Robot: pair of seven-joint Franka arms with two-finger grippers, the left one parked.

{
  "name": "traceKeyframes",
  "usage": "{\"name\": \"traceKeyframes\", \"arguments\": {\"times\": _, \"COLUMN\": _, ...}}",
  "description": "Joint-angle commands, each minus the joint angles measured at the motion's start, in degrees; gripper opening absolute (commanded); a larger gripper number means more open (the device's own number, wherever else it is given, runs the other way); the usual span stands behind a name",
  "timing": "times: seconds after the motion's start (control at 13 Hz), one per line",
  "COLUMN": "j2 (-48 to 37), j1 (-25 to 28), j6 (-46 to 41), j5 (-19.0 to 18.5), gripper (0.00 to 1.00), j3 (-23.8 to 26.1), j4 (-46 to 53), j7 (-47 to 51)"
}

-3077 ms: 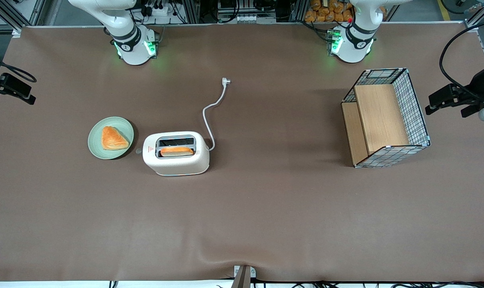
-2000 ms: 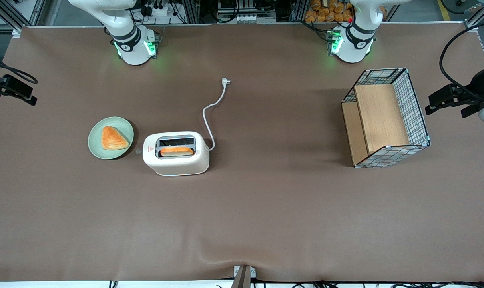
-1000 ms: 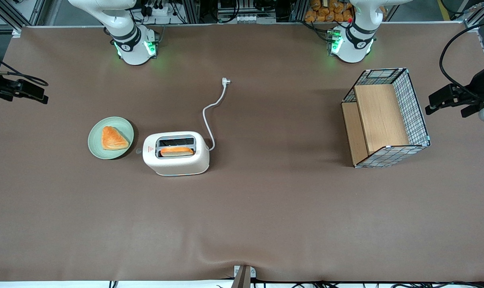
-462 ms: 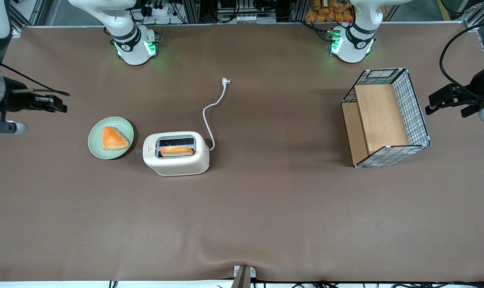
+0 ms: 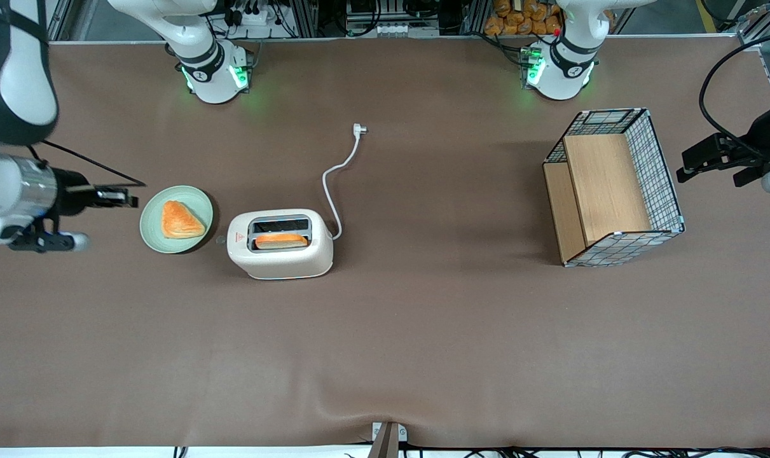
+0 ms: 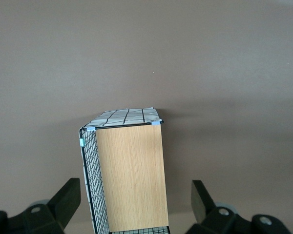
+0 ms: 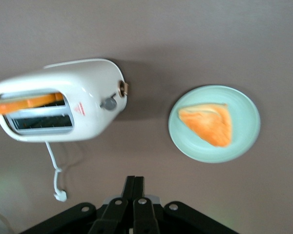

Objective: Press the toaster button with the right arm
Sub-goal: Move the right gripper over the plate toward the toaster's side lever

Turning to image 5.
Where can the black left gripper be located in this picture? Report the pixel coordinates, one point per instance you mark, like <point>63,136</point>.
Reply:
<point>755,144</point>

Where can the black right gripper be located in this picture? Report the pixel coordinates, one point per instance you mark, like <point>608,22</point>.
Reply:
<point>70,191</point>

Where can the white two-slot toaster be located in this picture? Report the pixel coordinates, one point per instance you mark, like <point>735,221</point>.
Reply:
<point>283,264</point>

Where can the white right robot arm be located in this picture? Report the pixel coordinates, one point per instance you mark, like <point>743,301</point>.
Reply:
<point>200,63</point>

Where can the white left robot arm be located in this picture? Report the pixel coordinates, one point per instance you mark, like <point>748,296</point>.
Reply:
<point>566,70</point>

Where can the pale green round plate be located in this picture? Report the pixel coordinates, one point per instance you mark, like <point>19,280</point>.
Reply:
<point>152,235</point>

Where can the triangular orange pastry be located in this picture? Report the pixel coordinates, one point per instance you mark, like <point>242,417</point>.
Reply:
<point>178,222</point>

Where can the light wooden shelf insert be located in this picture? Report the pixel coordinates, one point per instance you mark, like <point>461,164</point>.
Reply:
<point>607,184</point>

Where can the toast slice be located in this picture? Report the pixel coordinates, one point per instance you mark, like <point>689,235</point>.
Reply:
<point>281,241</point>

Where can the white power strip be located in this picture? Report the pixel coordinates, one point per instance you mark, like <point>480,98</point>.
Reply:
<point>257,18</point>

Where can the bag of orange bread rolls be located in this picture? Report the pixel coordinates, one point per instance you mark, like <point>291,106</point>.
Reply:
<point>512,22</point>

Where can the white terminal block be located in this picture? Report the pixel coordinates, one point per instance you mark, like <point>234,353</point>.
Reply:
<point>397,29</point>

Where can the brown table cover mat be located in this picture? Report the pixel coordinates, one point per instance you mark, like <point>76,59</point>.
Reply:
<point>423,331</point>

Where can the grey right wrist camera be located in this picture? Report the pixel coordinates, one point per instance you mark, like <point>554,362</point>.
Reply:
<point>78,242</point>

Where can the aluminium frame post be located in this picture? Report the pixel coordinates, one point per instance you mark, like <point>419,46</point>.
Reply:
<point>305,16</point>
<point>475,16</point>

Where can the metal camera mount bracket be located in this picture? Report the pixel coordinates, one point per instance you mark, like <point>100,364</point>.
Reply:
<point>388,445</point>

